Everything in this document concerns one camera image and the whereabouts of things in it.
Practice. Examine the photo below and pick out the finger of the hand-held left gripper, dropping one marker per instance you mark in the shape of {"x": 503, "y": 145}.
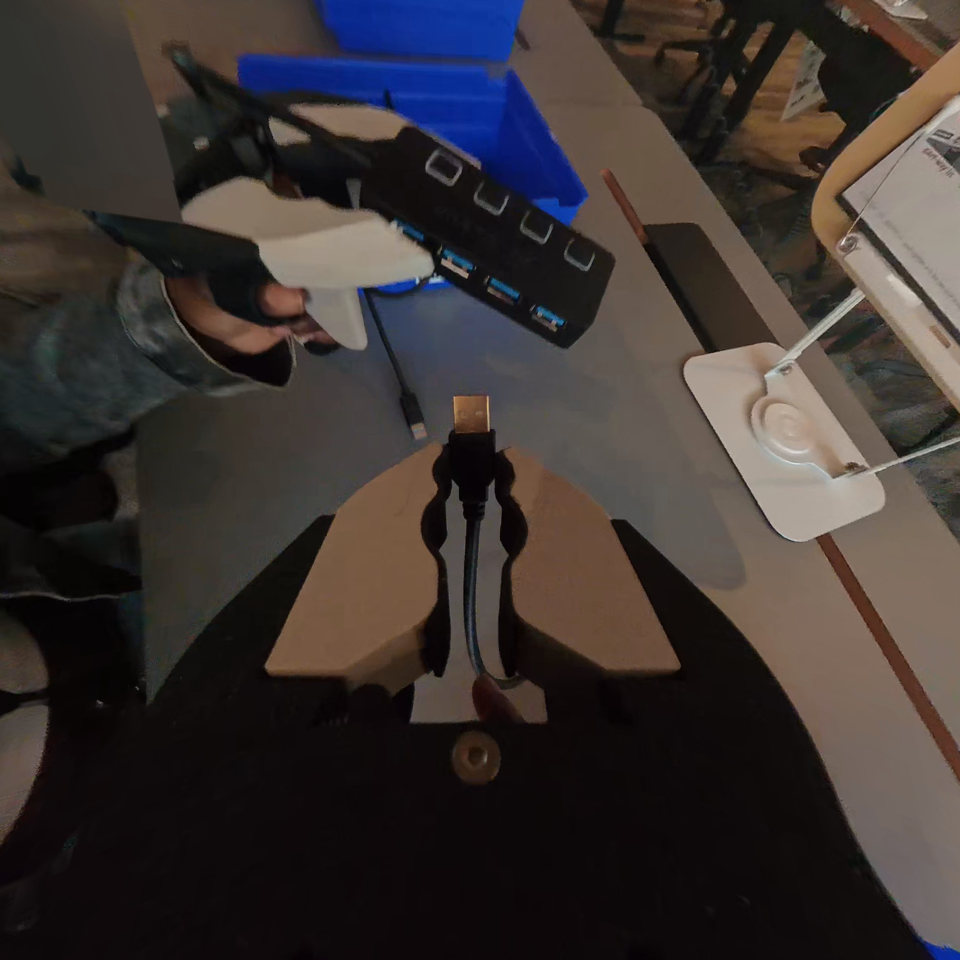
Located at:
{"x": 338, "y": 120}
{"x": 300, "y": 240}

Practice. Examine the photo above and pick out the person's left hand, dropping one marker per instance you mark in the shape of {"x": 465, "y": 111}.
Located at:
{"x": 248, "y": 342}

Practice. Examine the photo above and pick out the black usb hub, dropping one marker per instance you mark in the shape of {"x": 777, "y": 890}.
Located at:
{"x": 495, "y": 240}

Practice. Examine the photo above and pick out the white document stand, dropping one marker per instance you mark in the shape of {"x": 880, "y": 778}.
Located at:
{"x": 750, "y": 450}

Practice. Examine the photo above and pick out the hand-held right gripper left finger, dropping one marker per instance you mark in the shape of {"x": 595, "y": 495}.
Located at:
{"x": 368, "y": 593}

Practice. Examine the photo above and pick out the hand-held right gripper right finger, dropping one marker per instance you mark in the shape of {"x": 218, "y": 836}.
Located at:
{"x": 578, "y": 593}

